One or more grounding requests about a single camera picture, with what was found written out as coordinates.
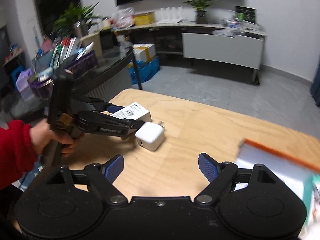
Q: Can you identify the white yellow cardboard box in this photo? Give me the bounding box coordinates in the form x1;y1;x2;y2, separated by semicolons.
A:
132;43;156;63

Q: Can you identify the purple plastic stool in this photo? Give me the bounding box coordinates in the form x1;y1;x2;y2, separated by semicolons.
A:
15;68;33;92

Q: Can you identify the black green picture frame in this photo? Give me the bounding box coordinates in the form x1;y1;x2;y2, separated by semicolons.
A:
235;6;257;24

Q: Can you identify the white square power adapter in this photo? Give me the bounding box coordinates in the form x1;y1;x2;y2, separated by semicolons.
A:
135;122;165;152

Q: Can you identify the black glass round table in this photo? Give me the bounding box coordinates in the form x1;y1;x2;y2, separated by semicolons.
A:
1;46;135;122

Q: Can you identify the white adapter packaging box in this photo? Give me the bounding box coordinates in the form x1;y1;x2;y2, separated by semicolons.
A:
111;102;152;122

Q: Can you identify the purple gold storage basket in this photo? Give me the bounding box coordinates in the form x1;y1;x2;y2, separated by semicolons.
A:
28;51;98;100

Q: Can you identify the white plastic bag on console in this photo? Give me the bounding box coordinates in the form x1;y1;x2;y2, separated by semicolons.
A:
111;7;135;29

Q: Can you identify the blue plastic bag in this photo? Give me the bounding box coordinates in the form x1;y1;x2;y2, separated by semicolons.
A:
127;57;160;85

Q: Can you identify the long TV console cabinet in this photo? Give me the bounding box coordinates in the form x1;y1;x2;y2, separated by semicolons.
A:
115;22;267;85

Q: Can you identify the dark blue curtain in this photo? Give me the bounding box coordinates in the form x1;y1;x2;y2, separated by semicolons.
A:
310;63;320;106

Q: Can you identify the red sleeve forearm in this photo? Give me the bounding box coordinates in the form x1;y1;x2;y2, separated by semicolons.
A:
0;120;38;189

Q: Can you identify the person's left hand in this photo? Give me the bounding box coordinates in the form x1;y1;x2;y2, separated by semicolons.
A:
29;119;85;157

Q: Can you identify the large plant in metal pot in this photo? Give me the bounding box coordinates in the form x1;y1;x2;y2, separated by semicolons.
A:
50;3;99;39

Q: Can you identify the white router with antennas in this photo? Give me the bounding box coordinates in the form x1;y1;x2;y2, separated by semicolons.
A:
157;7;185;24

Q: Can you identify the yellow box on console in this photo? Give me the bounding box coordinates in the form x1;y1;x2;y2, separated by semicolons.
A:
134;12;156;26

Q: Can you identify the orange rimmed white tray box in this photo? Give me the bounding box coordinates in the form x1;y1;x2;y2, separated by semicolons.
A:
235;139;319;239

